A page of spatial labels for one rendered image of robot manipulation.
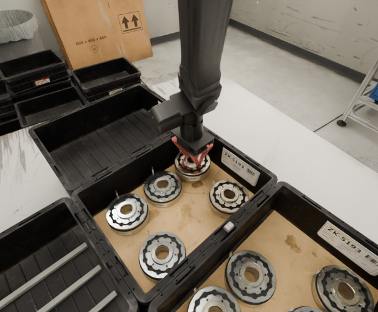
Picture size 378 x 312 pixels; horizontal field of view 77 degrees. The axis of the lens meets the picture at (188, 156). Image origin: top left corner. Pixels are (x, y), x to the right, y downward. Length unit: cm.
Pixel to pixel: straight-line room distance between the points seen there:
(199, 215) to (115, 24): 282
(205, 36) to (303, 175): 73
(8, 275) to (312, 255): 68
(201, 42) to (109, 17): 289
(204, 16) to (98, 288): 53
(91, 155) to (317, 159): 83
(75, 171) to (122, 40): 259
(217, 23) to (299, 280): 52
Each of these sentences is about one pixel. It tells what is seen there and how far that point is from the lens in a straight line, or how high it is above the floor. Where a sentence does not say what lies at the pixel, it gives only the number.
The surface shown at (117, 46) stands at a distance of 323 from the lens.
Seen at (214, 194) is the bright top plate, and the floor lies 86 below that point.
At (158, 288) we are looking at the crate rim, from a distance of 47.
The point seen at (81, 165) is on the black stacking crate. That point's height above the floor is 83.
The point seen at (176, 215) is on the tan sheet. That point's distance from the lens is 63.
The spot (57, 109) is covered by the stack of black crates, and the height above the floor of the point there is 38.
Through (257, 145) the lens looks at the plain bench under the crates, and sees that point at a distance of 101.
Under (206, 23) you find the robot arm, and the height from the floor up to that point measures 129.
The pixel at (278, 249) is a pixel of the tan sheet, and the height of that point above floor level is 83.
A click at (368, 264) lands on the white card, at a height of 88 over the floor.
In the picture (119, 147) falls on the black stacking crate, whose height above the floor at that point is 83.
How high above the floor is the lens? 138
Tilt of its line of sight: 47 degrees down
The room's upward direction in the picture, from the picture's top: straight up
